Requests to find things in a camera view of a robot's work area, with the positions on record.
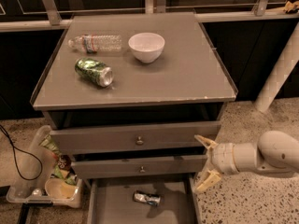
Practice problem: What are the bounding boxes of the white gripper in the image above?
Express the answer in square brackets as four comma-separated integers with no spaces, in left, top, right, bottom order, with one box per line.
[194,134,239,192]

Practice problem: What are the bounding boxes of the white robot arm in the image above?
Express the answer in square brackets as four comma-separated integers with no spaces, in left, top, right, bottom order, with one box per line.
[193,24,299,193]

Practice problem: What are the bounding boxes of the grey top drawer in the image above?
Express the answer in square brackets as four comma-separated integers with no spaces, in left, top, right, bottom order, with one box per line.
[50,121,221,155]

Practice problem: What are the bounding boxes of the grey drawer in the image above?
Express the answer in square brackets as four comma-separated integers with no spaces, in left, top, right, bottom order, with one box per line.
[72,155,206,179]
[87,175,201,224]
[50,121,221,155]

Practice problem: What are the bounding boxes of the grey drawer cabinet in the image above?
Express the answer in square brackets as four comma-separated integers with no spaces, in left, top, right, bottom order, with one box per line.
[30,12,238,180]

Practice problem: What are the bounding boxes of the grey middle drawer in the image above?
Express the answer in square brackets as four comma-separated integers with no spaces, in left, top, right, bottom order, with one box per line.
[72,155,206,179]

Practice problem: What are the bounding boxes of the grey bottom drawer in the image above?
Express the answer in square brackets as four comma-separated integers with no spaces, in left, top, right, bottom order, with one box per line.
[87,175,201,224]

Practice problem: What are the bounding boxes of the green soda can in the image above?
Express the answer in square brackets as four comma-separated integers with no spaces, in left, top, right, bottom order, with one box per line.
[75,57,114,88]

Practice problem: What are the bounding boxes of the white bowl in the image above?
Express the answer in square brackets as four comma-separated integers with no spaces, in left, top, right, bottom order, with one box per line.
[128,33,165,63]

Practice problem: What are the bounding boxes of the brown snack bag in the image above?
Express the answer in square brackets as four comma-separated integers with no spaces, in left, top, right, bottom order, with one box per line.
[57,155,71,171]

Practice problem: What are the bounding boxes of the cream bowl in bin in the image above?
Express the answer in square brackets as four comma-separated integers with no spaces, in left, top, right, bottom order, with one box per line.
[45,178,78,199]

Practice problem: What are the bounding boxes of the green snack bag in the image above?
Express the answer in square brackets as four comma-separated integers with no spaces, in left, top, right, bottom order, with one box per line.
[39,134,62,157]

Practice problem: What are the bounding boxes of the clear plastic water bottle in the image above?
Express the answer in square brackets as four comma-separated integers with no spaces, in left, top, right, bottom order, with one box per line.
[67,35,122,54]

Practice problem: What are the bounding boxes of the clear plastic storage bin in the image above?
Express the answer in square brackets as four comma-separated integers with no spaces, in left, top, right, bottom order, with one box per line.
[7,125,82,208]

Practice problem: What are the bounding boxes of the yellow object on railing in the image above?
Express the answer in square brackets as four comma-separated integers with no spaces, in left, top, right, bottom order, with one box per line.
[283,1,299,14]

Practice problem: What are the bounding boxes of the small silver ball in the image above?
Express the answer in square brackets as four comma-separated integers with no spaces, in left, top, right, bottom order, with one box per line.
[32,189,43,196]

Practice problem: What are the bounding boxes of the metal railing frame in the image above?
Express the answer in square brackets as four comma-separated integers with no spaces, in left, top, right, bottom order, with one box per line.
[0,0,298,33]

